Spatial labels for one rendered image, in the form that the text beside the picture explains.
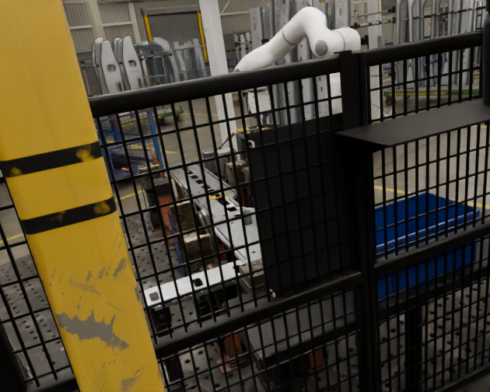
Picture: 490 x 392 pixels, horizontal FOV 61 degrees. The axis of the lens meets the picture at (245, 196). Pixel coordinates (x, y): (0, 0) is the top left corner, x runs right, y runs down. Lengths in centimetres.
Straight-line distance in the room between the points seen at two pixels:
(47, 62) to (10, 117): 7
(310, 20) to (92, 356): 143
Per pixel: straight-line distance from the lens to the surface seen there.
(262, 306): 75
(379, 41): 790
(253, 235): 137
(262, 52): 188
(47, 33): 48
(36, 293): 209
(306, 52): 605
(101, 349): 58
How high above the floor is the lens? 158
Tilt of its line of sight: 20 degrees down
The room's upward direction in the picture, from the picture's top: 9 degrees counter-clockwise
